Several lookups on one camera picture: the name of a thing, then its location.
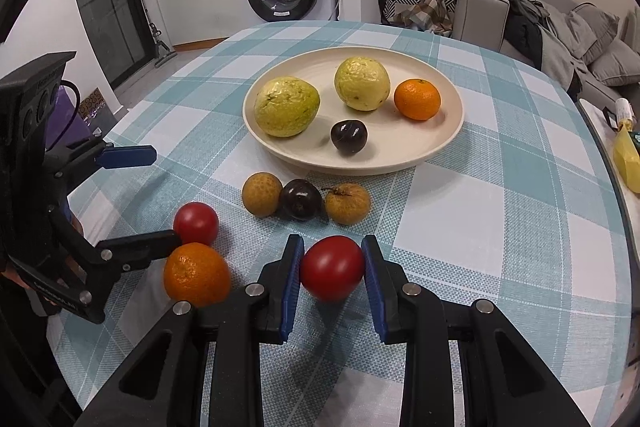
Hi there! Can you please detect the person's left hand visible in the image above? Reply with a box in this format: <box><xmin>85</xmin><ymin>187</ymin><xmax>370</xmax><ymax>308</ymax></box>
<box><xmin>1</xmin><ymin>213</ymin><xmax>84</xmax><ymax>291</ymax></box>

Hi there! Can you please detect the red cherry tomato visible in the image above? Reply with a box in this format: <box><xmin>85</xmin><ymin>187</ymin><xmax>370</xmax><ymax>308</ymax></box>
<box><xmin>172</xmin><ymin>202</ymin><xmax>219</xmax><ymax>246</ymax></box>
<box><xmin>299</xmin><ymin>235</ymin><xmax>364</xmax><ymax>303</ymax></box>

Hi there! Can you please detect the small orange mandarin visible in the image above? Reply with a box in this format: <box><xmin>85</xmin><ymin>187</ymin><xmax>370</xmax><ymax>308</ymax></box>
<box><xmin>394</xmin><ymin>78</ymin><xmax>442</xmax><ymax>121</ymax></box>

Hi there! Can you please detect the dark clothes pile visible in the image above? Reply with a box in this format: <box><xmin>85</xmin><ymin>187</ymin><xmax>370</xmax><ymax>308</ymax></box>
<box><xmin>452</xmin><ymin>0</ymin><xmax>584</xmax><ymax>101</ymax></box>

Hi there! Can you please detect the yellow guava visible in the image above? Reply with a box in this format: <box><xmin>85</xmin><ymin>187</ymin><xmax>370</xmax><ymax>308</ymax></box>
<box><xmin>334</xmin><ymin>56</ymin><xmax>390</xmax><ymax>112</ymax></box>

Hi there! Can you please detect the grey cushion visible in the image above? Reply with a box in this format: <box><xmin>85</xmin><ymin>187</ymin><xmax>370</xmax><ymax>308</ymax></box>
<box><xmin>589</xmin><ymin>39</ymin><xmax>640</xmax><ymax>88</ymax></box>
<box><xmin>572</xmin><ymin>2</ymin><xmax>620</xmax><ymax>65</ymax></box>

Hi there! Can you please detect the grey sofa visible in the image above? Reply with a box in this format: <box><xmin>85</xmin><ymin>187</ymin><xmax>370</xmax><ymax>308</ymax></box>
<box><xmin>451</xmin><ymin>0</ymin><xmax>639</xmax><ymax>109</ymax></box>

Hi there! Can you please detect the cream oval plate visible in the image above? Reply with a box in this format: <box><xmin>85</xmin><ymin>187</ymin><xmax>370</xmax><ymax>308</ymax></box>
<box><xmin>242</xmin><ymin>45</ymin><xmax>466</xmax><ymax>177</ymax></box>

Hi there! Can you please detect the white side table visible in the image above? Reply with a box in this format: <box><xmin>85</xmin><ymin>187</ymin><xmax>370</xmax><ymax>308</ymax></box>
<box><xmin>577</xmin><ymin>97</ymin><xmax>640</xmax><ymax>258</ymax></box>

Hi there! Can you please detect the brown longan with stem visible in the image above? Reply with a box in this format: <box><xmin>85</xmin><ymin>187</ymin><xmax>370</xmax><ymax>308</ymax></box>
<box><xmin>324</xmin><ymin>183</ymin><xmax>371</xmax><ymax>225</ymax></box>

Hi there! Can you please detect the teal checkered tablecloth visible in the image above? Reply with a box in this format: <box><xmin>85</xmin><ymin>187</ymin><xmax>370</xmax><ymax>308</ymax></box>
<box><xmin>47</xmin><ymin>22</ymin><xmax>632</xmax><ymax>426</ymax></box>

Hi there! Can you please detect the plaid cloth on chair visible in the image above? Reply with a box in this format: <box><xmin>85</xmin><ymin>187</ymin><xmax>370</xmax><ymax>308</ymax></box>
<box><xmin>393</xmin><ymin>0</ymin><xmax>454</xmax><ymax>37</ymax></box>

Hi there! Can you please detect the green yellow citrus fruit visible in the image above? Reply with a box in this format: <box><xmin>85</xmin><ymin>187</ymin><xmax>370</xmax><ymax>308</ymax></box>
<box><xmin>254</xmin><ymin>76</ymin><xmax>320</xmax><ymax>138</ymax></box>

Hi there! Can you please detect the dark cherry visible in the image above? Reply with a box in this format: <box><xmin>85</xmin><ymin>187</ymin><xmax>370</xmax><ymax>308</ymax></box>
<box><xmin>279</xmin><ymin>179</ymin><xmax>322</xmax><ymax>222</ymax></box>
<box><xmin>330</xmin><ymin>119</ymin><xmax>368</xmax><ymax>155</ymax></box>

